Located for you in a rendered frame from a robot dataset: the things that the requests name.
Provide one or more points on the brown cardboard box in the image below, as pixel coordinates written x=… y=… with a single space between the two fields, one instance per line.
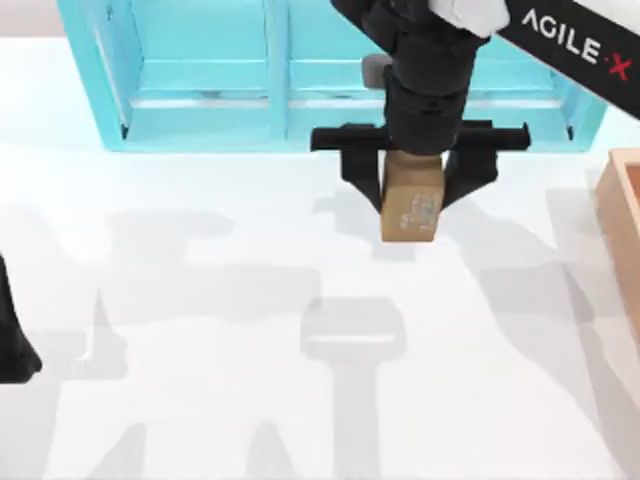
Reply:
x=410 y=210

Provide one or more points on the pale grey rounded box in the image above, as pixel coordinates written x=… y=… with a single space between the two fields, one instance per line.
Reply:
x=374 y=70

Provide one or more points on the shallow salmon-coloured box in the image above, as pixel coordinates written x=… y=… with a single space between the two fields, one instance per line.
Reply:
x=620 y=225

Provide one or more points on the light blue rack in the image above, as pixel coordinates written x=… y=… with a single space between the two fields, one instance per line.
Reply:
x=210 y=75

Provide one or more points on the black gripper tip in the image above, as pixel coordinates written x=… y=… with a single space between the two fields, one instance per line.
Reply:
x=15 y=345

